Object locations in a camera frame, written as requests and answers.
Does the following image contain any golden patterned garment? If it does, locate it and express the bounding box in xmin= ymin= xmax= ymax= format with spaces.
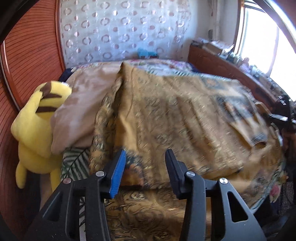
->
xmin=89 ymin=62 xmax=284 ymax=240

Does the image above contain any palm-leaf print sheet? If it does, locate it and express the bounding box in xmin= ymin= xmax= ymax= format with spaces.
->
xmin=61 ymin=147 xmax=90 ymax=181

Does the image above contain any window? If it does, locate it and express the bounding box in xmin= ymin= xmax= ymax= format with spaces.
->
xmin=235 ymin=1 xmax=295 ymax=101

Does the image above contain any beige folded garment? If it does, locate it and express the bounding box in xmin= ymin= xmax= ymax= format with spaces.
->
xmin=51 ymin=62 xmax=121 ymax=154

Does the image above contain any yellow pikachu plush toy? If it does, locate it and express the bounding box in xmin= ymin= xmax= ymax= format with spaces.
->
xmin=11 ymin=81 xmax=72 ymax=191

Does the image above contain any cardboard box with paper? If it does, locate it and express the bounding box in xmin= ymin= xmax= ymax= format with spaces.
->
xmin=202 ymin=41 xmax=234 ymax=55

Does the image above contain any wooden sideboard cabinet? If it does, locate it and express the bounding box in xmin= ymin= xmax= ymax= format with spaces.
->
xmin=188 ymin=45 xmax=276 ymax=109

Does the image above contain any blue toy on bed end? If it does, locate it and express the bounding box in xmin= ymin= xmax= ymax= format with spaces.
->
xmin=137 ymin=48 xmax=159 ymax=59

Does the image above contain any red-brown wooden wardrobe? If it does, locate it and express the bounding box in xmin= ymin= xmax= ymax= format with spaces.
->
xmin=1 ymin=0 xmax=65 ymax=237

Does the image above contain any circle-patterned sheer curtain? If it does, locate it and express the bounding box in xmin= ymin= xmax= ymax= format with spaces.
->
xmin=60 ymin=0 xmax=191 ymax=68

